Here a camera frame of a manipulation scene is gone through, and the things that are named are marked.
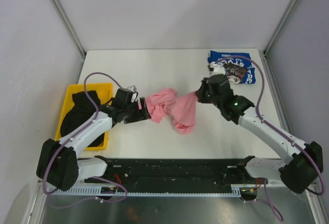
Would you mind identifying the aluminium side rail right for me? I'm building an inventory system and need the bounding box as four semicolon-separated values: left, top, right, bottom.
259;50;292;134

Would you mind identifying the aluminium frame post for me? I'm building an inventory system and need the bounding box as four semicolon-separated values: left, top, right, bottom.
263;0;301;56
50;0;86;59

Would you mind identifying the aluminium frame post left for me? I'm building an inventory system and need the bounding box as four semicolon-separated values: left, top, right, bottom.
50;0;86;59

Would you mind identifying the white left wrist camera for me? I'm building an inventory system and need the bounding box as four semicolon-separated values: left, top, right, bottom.
127;85;137;92

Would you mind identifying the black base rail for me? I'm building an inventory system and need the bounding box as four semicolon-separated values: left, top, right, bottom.
84;158;269;194

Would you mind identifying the folded blue printed t-shirt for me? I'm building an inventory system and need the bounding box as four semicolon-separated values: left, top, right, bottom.
207;50;256;84

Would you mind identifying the white slotted cable duct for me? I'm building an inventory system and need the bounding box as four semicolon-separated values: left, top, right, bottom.
53;181;258;197

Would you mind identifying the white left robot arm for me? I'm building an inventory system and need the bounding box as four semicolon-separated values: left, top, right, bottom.
36;85;151;191

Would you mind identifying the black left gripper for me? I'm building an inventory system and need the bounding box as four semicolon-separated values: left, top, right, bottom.
123;97;151;124

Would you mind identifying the black t-shirt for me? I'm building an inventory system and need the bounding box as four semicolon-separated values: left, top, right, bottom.
60;90;104;147

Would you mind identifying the yellow plastic bin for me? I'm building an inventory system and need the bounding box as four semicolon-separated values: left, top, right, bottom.
55;83;113;141

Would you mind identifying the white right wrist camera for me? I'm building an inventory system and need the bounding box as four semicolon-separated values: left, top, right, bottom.
208;63;226;76

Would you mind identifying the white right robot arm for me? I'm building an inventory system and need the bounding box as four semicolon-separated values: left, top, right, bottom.
196;74;323;194

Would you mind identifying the aluminium frame post right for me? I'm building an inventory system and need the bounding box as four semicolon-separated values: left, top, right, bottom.
263;0;301;56

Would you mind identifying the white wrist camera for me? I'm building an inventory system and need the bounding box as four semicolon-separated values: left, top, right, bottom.
208;63;226;76
127;85;137;92

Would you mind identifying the pink t-shirt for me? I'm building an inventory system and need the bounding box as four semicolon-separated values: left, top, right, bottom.
145;88;197;135

